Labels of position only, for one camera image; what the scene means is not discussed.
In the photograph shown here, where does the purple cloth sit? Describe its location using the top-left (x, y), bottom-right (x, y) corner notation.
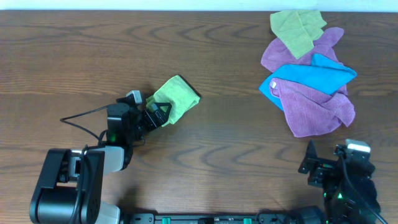
top-left (269, 78), bottom-right (356, 138)
top-left (261, 27), bottom-right (345, 72)

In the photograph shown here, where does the upper purple cloth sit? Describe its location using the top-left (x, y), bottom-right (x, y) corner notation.
top-left (261, 27), bottom-right (345, 72)

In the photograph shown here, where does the blue cloth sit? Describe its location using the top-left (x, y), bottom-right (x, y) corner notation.
top-left (259, 54), bottom-right (358, 111)

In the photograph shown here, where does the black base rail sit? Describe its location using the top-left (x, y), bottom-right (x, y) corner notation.
top-left (119, 213), bottom-right (316, 224)

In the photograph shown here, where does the lower purple cloth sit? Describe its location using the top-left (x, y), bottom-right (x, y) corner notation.
top-left (269, 78), bottom-right (356, 138)

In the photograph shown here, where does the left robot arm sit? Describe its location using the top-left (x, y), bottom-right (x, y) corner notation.
top-left (29, 99), bottom-right (172, 223)

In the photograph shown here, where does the light green cloth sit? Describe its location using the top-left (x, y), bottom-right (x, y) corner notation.
top-left (146, 75), bottom-right (200, 126)

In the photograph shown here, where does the olive green cloth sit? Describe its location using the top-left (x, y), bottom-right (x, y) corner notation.
top-left (270, 10), bottom-right (327, 59)

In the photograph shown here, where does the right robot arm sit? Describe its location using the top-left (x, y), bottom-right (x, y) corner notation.
top-left (295, 139), bottom-right (386, 223)

